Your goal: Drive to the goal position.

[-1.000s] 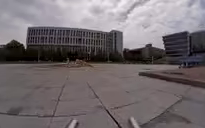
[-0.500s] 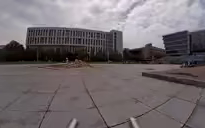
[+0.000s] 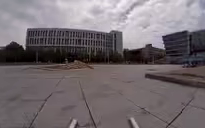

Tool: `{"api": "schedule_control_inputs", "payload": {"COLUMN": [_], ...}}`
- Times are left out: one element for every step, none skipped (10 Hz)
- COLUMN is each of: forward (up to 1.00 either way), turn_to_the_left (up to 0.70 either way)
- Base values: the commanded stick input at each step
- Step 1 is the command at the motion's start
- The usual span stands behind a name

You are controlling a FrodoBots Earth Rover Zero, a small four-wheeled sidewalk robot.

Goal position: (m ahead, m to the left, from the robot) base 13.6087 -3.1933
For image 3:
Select grey stone slab plaza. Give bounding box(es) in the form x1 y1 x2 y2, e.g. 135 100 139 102
0 63 205 128

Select mound of stones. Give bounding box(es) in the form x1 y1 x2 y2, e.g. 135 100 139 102
44 59 95 71

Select large pale curved building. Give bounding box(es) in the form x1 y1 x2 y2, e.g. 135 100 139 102
25 27 124 55

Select low brown building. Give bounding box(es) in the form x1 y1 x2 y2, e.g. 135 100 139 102
123 43 166 64

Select row of dark trees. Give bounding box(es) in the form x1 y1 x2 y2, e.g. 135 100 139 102
0 37 125 64

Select robot's own part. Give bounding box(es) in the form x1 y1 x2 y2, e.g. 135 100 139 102
128 117 141 128
67 118 79 128

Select dark glass building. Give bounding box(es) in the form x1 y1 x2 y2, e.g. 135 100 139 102
161 24 205 65

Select raised stone platform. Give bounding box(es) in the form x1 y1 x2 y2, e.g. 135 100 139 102
144 65 205 90

